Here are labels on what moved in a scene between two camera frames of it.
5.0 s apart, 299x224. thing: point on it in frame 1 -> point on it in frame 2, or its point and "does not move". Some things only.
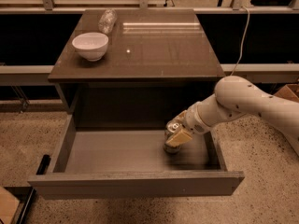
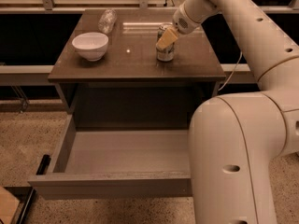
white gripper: (195, 120) -> (181, 22)
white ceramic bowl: (92, 45) does not move
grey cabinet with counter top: (158, 66) does not move
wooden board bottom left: (8, 205) does not move
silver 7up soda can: (172, 127) -> (168, 53)
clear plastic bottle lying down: (107, 21) does not move
